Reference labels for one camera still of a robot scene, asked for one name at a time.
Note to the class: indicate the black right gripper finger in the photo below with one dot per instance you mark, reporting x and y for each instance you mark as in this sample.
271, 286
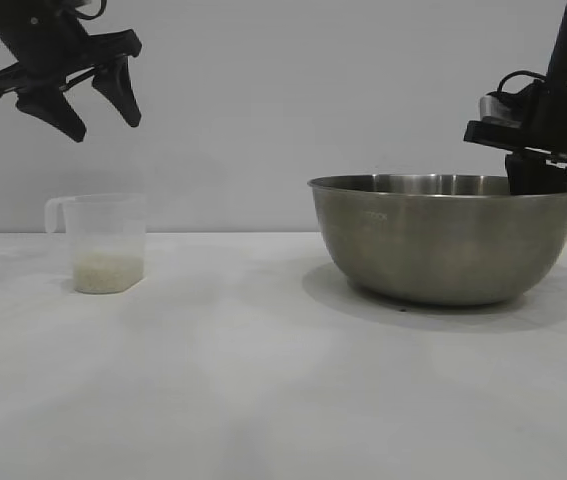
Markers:
533, 177

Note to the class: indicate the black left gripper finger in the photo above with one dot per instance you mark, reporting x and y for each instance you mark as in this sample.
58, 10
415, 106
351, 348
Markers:
58, 115
123, 95

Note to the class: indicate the white rice grains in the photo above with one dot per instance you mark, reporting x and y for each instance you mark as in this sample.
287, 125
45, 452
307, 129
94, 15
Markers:
105, 275

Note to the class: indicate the stainless steel mixing bowl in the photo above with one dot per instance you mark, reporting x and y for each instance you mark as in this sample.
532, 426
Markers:
443, 250

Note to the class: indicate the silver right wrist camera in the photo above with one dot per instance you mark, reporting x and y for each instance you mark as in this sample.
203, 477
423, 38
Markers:
493, 107

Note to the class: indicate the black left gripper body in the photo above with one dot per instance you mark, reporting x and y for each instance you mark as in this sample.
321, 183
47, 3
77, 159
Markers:
38, 45

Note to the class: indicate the clear plastic measuring cup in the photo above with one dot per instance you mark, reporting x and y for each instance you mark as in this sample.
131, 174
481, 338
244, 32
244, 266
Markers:
105, 225

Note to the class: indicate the white tablecloth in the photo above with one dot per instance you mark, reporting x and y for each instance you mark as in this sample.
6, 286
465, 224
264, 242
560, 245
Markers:
283, 400

